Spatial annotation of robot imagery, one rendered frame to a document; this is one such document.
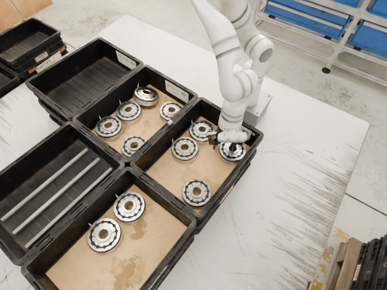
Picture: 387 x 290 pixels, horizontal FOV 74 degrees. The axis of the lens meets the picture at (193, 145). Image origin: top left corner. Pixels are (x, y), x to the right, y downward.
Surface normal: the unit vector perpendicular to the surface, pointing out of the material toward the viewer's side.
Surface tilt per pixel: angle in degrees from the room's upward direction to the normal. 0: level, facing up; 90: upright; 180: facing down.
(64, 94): 0
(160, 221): 0
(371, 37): 90
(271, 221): 0
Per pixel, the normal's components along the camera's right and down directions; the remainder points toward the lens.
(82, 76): 0.03, -0.54
